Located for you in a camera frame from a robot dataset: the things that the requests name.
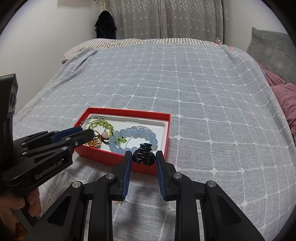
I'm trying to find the green bead gold ring bracelet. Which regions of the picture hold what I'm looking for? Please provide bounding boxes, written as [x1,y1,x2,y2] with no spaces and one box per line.
[87,119,127,148]

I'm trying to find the small gold charm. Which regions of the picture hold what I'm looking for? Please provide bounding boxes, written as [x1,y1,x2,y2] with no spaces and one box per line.
[113,200,127,205]

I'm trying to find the light blue bead bracelet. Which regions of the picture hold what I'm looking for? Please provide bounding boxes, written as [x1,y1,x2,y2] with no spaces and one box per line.
[108,127,159,156]

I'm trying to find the black hair claw clip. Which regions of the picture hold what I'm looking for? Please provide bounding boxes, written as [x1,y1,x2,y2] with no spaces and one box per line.
[132,143,156,166]

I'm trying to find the red jewelry box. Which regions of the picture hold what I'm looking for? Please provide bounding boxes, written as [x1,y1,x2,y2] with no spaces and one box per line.
[73,107,172,176]

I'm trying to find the person's left hand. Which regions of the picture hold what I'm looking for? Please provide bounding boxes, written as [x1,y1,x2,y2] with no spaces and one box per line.
[1,188,42,240]

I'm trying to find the striped bed sheet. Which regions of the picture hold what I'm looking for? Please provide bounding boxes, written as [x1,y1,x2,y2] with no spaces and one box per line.
[63,38,223,62]

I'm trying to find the black hanging garment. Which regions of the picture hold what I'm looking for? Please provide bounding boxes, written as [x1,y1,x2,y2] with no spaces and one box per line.
[95,10,117,40]

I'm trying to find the pink blanket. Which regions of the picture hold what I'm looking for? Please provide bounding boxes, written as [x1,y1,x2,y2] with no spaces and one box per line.
[257,62,296,141]

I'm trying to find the grey pillow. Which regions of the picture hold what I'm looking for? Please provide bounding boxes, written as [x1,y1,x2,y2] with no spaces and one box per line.
[247,27,295,84]

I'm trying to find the grey dotted curtain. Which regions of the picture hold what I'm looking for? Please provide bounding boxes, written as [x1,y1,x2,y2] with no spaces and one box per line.
[105,0,229,44]

